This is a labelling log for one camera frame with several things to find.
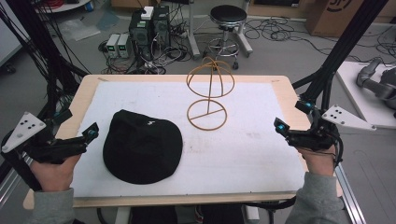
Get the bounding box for black floor cables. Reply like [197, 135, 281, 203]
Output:
[244, 17, 396, 64]

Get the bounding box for white box device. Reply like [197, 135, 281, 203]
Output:
[140, 6, 155, 21]

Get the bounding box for black computer tower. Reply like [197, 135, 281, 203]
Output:
[128, 10, 154, 63]
[151, 5, 172, 49]

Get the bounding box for black frame post with cables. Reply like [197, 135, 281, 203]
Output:
[0, 0, 90, 119]

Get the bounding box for person's right hand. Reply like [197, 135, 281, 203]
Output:
[296, 146, 337, 177]

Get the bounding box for white round table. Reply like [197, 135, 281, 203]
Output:
[33, 0, 92, 14]

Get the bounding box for golden wire hat stand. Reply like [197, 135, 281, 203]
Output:
[185, 56, 236, 132]

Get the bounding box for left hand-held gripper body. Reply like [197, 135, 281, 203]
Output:
[1, 111, 89, 165]

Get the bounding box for grey power supply unit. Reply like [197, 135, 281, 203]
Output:
[117, 33, 132, 59]
[105, 33, 121, 59]

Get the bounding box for black round stool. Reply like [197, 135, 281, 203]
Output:
[206, 4, 248, 71]

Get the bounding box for aluminium rail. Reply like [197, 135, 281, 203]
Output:
[0, 155, 34, 209]
[333, 161, 368, 224]

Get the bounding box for white side table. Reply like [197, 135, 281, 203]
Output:
[335, 60, 396, 131]

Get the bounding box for brown cardboard box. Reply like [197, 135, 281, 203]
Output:
[304, 0, 396, 39]

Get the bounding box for white table mat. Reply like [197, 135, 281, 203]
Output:
[70, 80, 306, 199]

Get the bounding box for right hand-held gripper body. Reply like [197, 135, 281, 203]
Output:
[285, 105, 376, 152]

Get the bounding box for person's left hand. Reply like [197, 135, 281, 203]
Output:
[29, 154, 82, 192]

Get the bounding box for black hat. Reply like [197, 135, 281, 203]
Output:
[102, 108, 184, 186]

